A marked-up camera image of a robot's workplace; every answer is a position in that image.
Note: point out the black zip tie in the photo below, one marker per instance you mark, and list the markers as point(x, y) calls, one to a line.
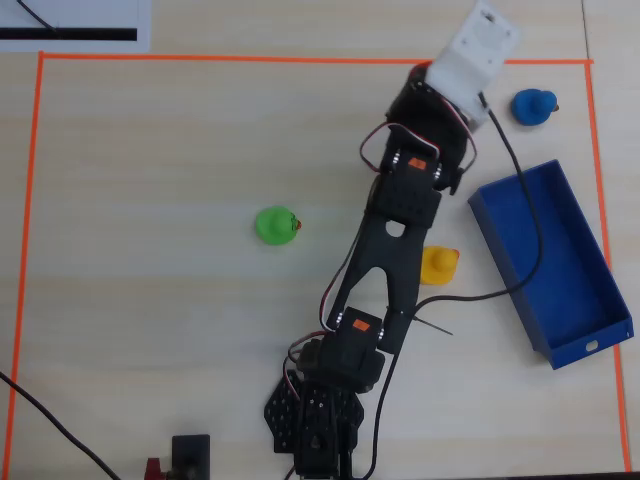
point(435, 326)

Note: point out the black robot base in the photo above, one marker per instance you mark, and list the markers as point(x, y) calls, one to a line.
point(320, 415)

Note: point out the orange tape strip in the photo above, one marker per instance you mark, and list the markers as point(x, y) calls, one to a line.
point(250, 58)
point(597, 150)
point(26, 250)

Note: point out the green rubber duck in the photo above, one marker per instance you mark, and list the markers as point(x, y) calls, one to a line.
point(272, 225)

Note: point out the yellow rubber duck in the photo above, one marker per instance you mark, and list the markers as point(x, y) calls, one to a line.
point(440, 267)

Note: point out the blue rubber duck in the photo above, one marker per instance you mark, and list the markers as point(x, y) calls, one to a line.
point(531, 107)

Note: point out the white paper sheet black bar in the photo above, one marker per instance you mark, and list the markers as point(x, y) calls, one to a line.
point(100, 15)

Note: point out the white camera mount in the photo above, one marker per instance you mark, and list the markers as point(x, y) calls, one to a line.
point(470, 60)

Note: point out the red clamp knob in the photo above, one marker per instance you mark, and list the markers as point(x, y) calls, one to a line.
point(152, 470)

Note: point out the blue plastic box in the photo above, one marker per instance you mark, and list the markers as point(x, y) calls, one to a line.
point(570, 280)

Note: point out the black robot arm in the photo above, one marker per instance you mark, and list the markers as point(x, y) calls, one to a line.
point(400, 255)

